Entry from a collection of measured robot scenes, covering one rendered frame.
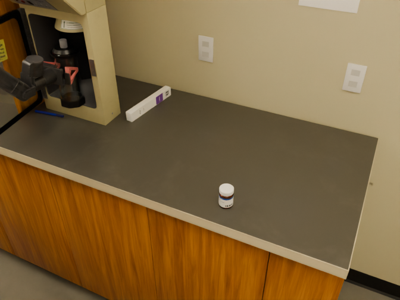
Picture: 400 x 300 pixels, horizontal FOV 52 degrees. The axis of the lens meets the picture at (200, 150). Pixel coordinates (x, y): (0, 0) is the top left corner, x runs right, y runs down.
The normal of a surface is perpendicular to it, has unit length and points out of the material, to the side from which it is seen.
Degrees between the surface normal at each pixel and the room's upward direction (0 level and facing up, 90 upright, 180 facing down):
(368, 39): 90
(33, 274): 0
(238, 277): 90
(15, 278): 0
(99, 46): 90
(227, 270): 90
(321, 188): 0
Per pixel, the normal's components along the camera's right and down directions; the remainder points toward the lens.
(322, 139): 0.00, -0.79
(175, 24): -0.43, 0.54
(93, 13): 0.90, 0.26
